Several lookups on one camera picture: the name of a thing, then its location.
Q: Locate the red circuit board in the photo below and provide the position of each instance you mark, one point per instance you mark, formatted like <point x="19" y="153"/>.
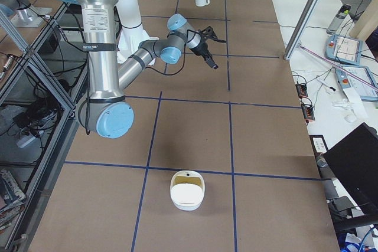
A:
<point x="301" y="89"/>
<point x="308" y="112"/>

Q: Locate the teach pendant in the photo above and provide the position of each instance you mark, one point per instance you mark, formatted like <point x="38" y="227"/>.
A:
<point x="344" y="49"/>
<point x="347" y="77"/>

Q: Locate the white computer mouse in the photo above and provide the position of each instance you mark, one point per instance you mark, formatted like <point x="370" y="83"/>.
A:
<point x="350" y="118"/>

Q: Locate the stack of magazines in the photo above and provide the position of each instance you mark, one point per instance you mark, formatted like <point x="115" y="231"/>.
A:
<point x="12" y="198"/>

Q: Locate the white lidded container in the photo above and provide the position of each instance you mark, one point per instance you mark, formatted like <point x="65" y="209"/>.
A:
<point x="187" y="190"/>

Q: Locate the black laptop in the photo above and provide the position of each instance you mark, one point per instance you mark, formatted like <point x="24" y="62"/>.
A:
<point x="353" y="161"/>

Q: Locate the lower red circuit board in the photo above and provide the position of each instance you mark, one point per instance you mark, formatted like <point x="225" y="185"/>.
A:
<point x="308" y="112"/>

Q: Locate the upper teach pendant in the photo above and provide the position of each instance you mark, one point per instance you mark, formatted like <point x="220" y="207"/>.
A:
<point x="344" y="49"/>

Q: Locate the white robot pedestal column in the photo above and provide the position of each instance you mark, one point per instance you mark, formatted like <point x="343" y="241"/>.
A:
<point x="132" y="33"/>

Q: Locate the upper red circuit board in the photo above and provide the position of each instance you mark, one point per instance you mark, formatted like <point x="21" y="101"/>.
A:
<point x="301" y="89"/>

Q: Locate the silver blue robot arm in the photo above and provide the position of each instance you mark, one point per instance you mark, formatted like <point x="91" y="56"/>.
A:
<point x="103" y="109"/>

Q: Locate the lower teach pendant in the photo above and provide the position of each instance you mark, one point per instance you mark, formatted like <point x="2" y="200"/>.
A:
<point x="347" y="77"/>

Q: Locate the aluminium frame post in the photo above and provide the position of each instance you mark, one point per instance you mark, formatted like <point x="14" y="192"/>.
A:
<point x="300" y="28"/>

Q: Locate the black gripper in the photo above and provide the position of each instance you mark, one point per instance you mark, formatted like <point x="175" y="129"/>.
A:
<point x="201" y="49"/>

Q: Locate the white power strip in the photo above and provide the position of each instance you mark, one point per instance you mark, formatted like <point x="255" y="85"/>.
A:
<point x="25" y="140"/>

